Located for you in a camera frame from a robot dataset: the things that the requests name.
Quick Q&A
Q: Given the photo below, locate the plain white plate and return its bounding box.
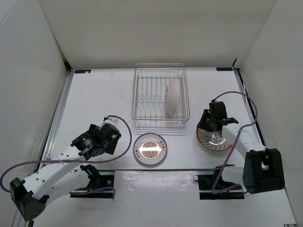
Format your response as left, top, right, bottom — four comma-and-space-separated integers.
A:
196, 128, 232, 152

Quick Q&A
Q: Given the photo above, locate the white ribbed plate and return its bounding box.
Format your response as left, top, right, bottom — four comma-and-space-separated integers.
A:
164, 79, 179, 118

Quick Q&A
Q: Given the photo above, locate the orange patterned round plate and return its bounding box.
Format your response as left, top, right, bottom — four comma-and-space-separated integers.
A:
133, 133, 168, 166

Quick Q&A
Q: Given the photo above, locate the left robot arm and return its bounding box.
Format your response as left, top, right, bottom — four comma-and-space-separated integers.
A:
9, 118, 121, 221

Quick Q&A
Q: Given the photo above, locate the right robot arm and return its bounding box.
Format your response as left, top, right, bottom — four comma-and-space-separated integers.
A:
197, 100, 285, 194

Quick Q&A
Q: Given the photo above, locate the right blue table label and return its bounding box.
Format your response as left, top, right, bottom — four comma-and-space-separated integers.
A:
216, 67, 233, 71

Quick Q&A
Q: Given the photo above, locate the blue table label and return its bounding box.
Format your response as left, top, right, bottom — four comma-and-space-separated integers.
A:
216, 67, 233, 71
74, 70, 91, 74

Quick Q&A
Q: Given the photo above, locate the left blue table label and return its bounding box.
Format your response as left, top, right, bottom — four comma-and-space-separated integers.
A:
74, 70, 91, 74

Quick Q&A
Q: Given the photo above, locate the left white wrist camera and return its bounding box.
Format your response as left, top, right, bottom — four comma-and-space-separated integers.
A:
101, 116, 118, 127

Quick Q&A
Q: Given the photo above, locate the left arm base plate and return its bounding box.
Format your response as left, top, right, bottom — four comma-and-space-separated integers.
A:
70, 171, 115, 199

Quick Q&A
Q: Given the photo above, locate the metal wire dish rack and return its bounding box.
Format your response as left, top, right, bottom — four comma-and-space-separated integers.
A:
131, 63, 190, 128

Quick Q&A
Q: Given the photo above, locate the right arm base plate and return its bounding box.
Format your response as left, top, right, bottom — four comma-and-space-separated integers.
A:
193, 174, 245, 201

